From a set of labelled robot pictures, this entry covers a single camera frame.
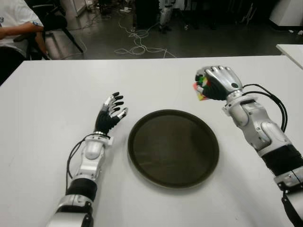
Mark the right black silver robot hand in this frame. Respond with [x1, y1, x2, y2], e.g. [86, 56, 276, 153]
[194, 65, 243, 102]

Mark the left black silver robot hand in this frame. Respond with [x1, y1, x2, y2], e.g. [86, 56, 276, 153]
[94, 92, 129, 137]

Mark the multicoloured Rubik's cube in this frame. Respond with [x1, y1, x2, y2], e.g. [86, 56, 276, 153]
[193, 74, 211, 102]

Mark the dark brown round plate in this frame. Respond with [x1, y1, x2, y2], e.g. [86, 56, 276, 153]
[127, 109, 220, 189]

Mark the white side table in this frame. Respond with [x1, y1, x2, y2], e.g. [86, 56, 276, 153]
[276, 44, 303, 70]

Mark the white column with black base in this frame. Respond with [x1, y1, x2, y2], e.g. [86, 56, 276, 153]
[268, 0, 303, 31]

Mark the black cabinet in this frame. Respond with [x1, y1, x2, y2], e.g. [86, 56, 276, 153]
[134, 0, 161, 29]

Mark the black office chair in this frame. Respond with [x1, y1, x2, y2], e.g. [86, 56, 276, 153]
[13, 0, 85, 60]

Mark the white low cabinet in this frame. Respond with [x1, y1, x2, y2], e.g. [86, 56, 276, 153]
[74, 0, 90, 17]

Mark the person in white shirt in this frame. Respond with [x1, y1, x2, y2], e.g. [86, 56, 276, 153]
[0, 0, 51, 86]

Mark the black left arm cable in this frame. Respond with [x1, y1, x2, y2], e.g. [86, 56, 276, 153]
[66, 137, 88, 190]

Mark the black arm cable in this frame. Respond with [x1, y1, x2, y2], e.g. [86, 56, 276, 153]
[241, 84, 288, 131]
[66, 137, 88, 190]

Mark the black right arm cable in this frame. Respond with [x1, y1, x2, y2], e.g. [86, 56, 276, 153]
[241, 84, 288, 131]

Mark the grey folding metal frame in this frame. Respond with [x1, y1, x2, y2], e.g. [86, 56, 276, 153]
[241, 0, 258, 26]

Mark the white cable on floor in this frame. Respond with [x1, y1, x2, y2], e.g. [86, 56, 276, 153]
[114, 14, 177, 58]

